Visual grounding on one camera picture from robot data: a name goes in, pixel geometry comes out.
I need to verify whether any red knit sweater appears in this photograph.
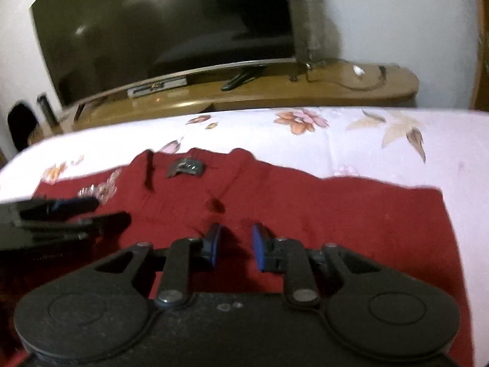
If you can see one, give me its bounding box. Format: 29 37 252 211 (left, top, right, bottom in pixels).
0 147 475 367

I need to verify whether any clear glass vase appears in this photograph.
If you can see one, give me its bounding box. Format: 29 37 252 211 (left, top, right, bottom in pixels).
290 0 336 65

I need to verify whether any black chair backrest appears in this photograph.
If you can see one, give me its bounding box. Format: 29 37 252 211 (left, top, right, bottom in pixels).
7 101 39 152

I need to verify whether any large black television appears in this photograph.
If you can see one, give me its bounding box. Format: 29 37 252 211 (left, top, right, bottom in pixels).
31 0 295 106

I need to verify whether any black cable on cabinet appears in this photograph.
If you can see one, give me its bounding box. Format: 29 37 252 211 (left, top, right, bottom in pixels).
288 57 389 93

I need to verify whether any black thermos bottle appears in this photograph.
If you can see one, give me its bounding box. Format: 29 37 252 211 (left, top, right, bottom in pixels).
36 93 59 128

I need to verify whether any wooden tv cabinet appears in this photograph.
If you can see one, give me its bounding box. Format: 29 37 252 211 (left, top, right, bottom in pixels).
29 61 419 145

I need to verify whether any small white object on cabinet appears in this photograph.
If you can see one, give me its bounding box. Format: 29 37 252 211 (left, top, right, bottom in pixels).
352 65 365 76

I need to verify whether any floral white bed sheet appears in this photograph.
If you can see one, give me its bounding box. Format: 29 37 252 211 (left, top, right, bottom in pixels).
1 107 488 366

